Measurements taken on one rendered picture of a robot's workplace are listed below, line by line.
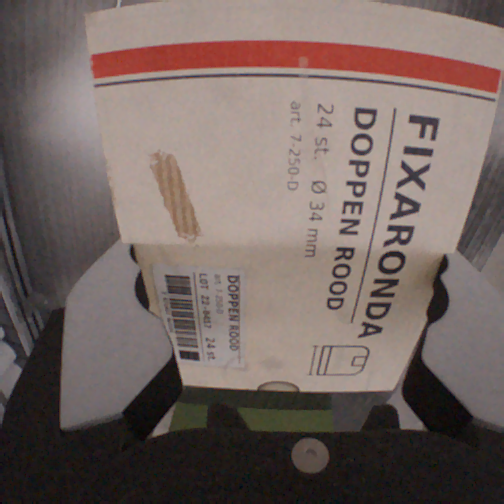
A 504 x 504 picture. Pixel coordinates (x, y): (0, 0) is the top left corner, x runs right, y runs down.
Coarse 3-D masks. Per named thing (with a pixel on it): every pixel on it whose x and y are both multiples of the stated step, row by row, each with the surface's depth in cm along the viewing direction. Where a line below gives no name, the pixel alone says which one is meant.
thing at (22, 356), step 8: (0, 296) 34; (0, 304) 34; (0, 312) 35; (8, 312) 35; (0, 320) 36; (8, 320) 36; (8, 328) 37; (8, 336) 38; (16, 336) 38; (16, 344) 39; (24, 352) 40; (16, 360) 41; (24, 360) 41
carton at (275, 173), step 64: (192, 0) 7; (256, 0) 6; (320, 0) 6; (128, 64) 7; (192, 64) 7; (256, 64) 7; (320, 64) 7; (384, 64) 7; (448, 64) 7; (128, 128) 8; (192, 128) 8; (256, 128) 8; (320, 128) 8; (384, 128) 8; (448, 128) 8; (128, 192) 10; (192, 192) 9; (256, 192) 9; (320, 192) 9; (384, 192) 9; (448, 192) 9; (192, 256) 11; (256, 256) 11; (320, 256) 10; (384, 256) 10; (192, 320) 12; (256, 320) 12; (320, 320) 12; (384, 320) 12; (192, 384) 15; (256, 384) 14; (320, 384) 14; (384, 384) 14
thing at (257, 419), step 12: (180, 408) 50; (192, 408) 50; (204, 408) 50; (240, 408) 50; (252, 408) 50; (180, 420) 48; (192, 420) 48; (204, 420) 48; (252, 420) 48; (264, 420) 48; (276, 420) 48; (288, 420) 48; (300, 420) 48; (312, 420) 48; (324, 420) 48
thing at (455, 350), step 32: (448, 256) 10; (448, 288) 8; (480, 288) 8; (448, 320) 7; (480, 320) 7; (416, 352) 7; (448, 352) 6; (480, 352) 6; (416, 384) 6; (448, 384) 6; (480, 384) 5; (416, 416) 10; (448, 416) 5; (480, 416) 5
